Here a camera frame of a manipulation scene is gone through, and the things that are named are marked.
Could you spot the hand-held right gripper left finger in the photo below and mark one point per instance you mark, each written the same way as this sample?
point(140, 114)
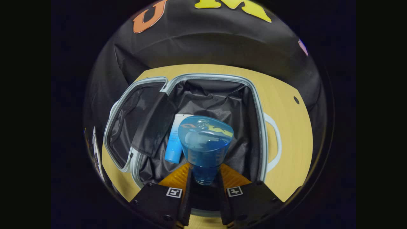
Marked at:
point(185, 203)

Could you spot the white blue cream tube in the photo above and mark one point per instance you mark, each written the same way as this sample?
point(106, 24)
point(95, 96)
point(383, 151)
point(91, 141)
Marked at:
point(173, 146)

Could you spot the black backdrop cloth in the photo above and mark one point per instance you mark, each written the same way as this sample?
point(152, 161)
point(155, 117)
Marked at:
point(203, 44)

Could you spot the black table hole cap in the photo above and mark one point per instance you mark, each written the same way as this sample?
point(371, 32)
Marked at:
point(296, 100)

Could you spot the green lotion bottle blue cap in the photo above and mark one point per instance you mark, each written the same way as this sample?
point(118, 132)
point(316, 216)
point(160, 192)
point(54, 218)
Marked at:
point(205, 149)

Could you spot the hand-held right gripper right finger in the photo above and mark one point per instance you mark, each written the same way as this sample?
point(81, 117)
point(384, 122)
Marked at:
point(224, 203)

